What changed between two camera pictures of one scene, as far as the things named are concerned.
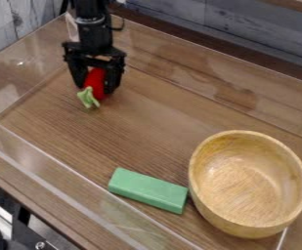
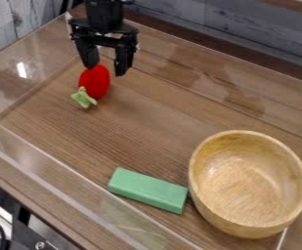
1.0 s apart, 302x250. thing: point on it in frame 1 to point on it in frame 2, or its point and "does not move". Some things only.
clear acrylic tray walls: x=193 y=159 does not move
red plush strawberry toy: x=93 y=83 does not move
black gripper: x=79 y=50 to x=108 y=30
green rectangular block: x=147 y=189 does not move
